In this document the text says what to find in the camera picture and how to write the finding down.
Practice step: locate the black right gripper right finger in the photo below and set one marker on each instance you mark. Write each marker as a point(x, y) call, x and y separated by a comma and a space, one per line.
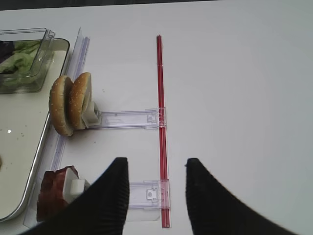
point(214, 210)

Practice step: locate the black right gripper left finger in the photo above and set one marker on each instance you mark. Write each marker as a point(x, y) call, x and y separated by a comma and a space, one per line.
point(100, 210)

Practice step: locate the white meat pusher block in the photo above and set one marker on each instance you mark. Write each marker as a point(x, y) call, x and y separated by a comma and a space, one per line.
point(73, 187)

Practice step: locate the rear dark meat slice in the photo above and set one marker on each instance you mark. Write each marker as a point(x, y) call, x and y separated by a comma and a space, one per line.
point(58, 185)

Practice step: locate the dark meat slice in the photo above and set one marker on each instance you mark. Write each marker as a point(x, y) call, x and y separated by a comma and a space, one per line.
point(58, 185)
point(46, 203)

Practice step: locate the clear meat pusher track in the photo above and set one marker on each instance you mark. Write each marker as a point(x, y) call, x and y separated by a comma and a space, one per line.
point(149, 196)

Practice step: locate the front dark meat slice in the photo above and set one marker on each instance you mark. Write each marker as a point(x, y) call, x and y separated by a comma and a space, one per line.
point(46, 203)

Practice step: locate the green lettuce leaves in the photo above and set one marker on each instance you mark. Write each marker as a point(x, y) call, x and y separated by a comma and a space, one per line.
point(16, 70)

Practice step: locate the white bun pusher block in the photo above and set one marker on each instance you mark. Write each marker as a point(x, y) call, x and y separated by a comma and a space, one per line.
point(91, 115)

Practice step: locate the clear bun pusher track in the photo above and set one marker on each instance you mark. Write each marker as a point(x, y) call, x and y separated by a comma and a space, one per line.
point(146, 119)

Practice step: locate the silver metal tray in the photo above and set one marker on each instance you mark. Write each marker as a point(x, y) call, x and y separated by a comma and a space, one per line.
point(24, 123)

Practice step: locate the inner sesame bun half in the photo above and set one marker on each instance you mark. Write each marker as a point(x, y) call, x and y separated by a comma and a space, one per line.
point(79, 97)

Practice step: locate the sesame bun half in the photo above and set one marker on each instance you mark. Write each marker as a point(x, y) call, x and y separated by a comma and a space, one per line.
point(58, 101)
point(79, 97)

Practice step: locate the outer sesame bun half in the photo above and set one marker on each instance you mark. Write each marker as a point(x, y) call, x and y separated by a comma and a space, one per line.
point(58, 101)

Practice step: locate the clear plastic salad container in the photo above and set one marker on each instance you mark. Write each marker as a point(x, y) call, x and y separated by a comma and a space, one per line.
point(42, 60)

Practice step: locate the purple cabbage leaves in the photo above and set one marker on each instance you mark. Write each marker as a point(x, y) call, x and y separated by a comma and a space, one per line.
point(6, 50)

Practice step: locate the clear right divider wall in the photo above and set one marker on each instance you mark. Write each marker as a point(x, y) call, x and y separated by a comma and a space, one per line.
point(54, 144)

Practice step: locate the red right rail strip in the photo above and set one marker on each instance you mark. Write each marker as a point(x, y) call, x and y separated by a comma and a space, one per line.
point(165, 211)

